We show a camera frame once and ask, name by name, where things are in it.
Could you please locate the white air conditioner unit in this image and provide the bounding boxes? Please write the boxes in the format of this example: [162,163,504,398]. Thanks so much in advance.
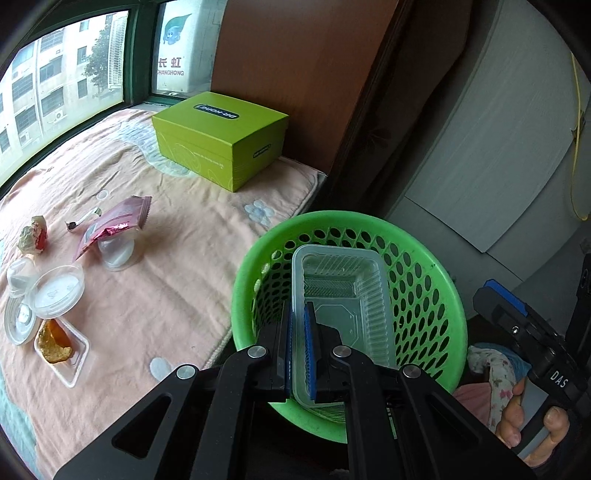
[156,0,219,93]

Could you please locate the white cabinet panel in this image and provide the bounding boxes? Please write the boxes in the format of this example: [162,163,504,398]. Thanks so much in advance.
[405,0,591,254]

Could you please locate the pink printed blanket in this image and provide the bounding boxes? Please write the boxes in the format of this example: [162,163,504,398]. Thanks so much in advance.
[0,107,328,468]

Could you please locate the clear plastic food tray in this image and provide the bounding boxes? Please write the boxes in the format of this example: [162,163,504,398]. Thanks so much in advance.
[292,244,397,408]

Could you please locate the green plastic mesh basket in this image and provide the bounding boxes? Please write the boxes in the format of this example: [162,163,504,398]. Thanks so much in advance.
[232,210,469,445]

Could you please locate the green tree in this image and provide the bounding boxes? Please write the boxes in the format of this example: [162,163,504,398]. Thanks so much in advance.
[84,28,114,99]

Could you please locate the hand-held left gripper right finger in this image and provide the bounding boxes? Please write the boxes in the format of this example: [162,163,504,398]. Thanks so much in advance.
[302,301,540,480]

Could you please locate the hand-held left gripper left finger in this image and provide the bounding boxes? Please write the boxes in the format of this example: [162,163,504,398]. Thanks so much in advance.
[53,301,297,480]

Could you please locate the brown wooden panel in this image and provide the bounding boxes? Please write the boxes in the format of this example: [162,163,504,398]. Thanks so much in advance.
[211,0,403,175]

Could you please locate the clear plastic wrapper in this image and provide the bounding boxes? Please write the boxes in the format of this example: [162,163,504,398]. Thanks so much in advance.
[17,227,47,256]

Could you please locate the green window frame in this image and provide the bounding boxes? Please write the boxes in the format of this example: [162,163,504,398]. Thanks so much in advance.
[0,0,225,188]

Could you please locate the crumpled orange wrapper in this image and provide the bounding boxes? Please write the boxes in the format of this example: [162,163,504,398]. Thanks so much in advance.
[37,319,75,363]

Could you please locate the white louvred vent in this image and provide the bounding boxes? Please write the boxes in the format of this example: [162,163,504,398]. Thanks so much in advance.
[107,13,129,91]

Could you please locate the pink foil snack wrapper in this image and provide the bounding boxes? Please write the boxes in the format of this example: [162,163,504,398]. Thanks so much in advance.
[74,196,153,262]

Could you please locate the person's right hand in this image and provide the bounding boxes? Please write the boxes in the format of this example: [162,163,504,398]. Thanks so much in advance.
[495,377,573,472]

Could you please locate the clear round plastic lid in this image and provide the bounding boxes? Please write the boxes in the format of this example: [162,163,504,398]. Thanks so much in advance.
[28,264,86,319]

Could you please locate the yellow cable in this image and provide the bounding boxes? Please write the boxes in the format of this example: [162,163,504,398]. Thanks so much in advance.
[570,52,586,221]

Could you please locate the green cardboard shoe box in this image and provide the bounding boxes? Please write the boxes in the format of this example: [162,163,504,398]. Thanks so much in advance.
[151,91,290,193]

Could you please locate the small rectangular plastic tray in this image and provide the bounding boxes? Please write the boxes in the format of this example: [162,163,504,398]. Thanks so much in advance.
[33,318,89,387]

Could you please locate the beige apartment building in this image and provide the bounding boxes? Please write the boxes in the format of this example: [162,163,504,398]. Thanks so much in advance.
[0,14,116,160]

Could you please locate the floral pink cloth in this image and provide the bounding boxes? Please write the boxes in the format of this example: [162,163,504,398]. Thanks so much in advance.
[455,344,533,432]

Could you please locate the small clear plastic cup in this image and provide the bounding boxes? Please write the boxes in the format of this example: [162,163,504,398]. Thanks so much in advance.
[7,257,38,298]

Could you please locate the flat round plastic lid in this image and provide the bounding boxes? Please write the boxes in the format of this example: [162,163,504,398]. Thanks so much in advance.
[4,295,42,346]

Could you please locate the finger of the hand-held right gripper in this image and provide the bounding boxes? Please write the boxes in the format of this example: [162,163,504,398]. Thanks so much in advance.
[472,279,536,352]

